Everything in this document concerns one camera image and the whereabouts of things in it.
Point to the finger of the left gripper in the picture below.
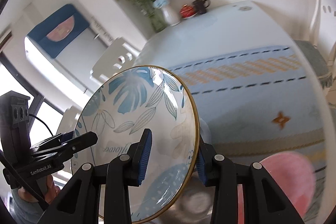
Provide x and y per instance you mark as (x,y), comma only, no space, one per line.
(81,142)
(64,136)

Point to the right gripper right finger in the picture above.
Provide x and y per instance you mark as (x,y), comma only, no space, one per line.
(215,170)

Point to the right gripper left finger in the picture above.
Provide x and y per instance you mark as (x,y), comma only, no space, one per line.
(124,171)

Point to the blue leaf round plate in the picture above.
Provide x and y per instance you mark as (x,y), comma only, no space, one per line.
(147,113)

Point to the pink polka dot bowl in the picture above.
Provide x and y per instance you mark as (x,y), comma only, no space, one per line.
(295,175)

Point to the white chair near left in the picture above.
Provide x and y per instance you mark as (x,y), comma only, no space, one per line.
(69,120)

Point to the white chair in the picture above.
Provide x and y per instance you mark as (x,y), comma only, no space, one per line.
(322,29)
(69,120)
(119,56)

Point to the patterned blue table mat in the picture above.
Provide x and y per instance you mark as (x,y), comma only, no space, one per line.
(257,103)

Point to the white refrigerator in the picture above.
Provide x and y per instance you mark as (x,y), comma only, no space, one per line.
(73,64)

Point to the white chair far left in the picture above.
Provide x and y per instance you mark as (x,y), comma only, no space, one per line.
(119,56)

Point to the blue cloth on refrigerator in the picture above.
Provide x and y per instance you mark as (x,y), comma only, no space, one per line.
(55,32)

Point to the white ceramic vase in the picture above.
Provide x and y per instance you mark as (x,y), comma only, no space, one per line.
(170,16)

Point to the red lidded cup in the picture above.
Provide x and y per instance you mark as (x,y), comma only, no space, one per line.
(187,11)

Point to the dark brown mug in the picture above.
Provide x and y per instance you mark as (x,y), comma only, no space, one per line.
(201,6)

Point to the white chair right side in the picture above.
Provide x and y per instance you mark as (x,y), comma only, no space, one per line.
(322,29)

